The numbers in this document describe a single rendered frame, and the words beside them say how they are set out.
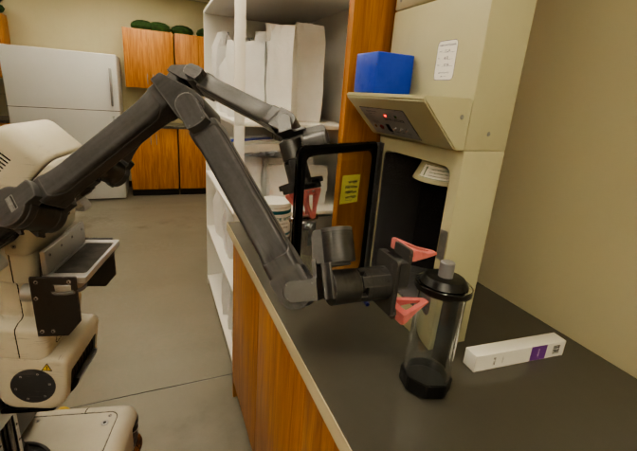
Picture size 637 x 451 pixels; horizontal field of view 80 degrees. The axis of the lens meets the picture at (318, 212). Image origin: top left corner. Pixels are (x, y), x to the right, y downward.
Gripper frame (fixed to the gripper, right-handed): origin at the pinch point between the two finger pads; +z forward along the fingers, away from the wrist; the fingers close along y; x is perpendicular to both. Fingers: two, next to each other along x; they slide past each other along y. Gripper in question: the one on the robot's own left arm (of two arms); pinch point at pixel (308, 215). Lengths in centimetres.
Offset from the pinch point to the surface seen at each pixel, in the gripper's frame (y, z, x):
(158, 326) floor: 186, 46, -29
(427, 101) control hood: -38.6, -15.0, 1.7
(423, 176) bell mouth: -25.5, -2.3, -15.4
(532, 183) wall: -38, 7, -54
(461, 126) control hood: -40.5, -9.6, -6.4
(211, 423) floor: 106, 83, -11
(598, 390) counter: -49, 51, -23
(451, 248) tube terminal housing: -30.9, 14.6, -9.6
